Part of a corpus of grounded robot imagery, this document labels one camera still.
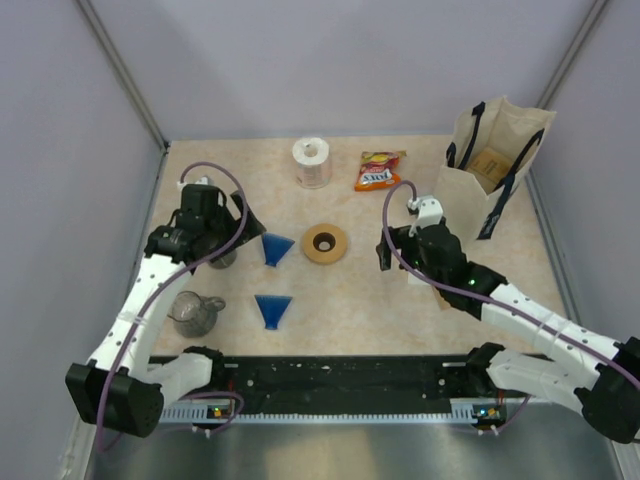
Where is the blue glass dripper cone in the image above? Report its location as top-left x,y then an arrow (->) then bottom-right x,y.
254,295 -> 293,330
261,232 -> 295,267

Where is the brown paper coffee filter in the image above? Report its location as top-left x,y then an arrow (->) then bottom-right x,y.
432,287 -> 451,311

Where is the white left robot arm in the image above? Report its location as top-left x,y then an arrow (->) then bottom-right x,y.
65,183 -> 265,438

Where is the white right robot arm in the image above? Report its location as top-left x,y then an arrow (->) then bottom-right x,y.
376,222 -> 639,444

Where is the orange snack bag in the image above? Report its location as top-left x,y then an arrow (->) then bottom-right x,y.
354,150 -> 407,192

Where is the white toilet paper roll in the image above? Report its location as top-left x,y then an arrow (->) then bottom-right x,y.
292,137 -> 332,189

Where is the brown box in bag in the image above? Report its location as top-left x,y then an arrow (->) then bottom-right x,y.
467,147 -> 512,194

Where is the cream canvas tote bag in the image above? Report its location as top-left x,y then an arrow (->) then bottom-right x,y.
434,97 -> 556,245

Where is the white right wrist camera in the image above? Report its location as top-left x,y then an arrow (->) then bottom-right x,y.
407,195 -> 444,237

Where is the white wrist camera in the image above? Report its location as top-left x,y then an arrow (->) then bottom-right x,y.
407,195 -> 444,237
176,175 -> 214,190

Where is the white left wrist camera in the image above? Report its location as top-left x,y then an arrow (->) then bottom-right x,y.
176,175 -> 214,190

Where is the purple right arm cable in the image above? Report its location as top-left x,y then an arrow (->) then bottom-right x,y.
382,179 -> 640,391

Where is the glass pitcher with handle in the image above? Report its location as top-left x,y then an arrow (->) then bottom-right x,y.
168,291 -> 226,338

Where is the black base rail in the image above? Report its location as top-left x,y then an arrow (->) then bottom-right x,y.
195,355 -> 498,416

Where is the grey slotted cable duct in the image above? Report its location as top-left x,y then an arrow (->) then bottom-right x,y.
144,398 -> 509,426

